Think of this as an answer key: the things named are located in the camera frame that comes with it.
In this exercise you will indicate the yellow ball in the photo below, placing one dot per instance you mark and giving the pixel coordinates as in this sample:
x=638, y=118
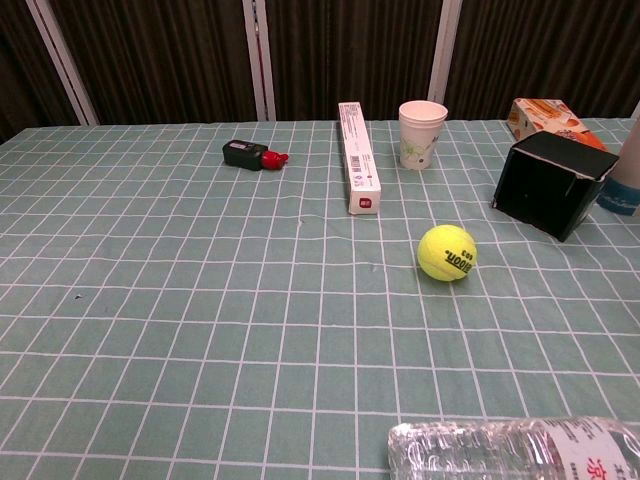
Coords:
x=440, y=252

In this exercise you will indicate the long white cardboard box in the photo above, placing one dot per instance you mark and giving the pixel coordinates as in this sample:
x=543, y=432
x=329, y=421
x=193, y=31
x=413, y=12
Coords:
x=357, y=150

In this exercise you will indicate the black cube box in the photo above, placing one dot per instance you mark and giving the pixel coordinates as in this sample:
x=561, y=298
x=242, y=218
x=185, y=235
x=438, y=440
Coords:
x=540, y=190

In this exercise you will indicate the orange snack box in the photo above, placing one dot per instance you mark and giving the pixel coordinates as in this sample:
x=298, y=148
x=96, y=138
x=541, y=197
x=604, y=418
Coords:
x=545, y=117

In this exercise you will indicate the black bottle with red cap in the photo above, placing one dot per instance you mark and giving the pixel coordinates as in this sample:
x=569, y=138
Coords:
x=242, y=154

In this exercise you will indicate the green checked tablecloth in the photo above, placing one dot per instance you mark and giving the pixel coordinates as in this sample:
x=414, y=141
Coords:
x=200, y=300

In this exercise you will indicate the white paper cup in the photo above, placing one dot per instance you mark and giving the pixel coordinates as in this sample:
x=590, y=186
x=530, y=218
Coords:
x=420, y=140

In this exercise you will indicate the dark pleated curtain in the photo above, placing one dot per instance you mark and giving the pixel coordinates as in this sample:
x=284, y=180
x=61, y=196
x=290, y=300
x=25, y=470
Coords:
x=150, y=60

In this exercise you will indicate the clear plastic water bottle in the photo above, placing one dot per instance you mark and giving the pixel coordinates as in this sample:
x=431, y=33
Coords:
x=475, y=450

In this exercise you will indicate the white and blue thermos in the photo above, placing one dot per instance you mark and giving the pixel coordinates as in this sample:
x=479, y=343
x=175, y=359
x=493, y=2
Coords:
x=625, y=185

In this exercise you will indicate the white frame post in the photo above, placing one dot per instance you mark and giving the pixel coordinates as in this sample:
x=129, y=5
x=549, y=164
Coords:
x=445, y=45
x=260, y=60
x=62, y=60

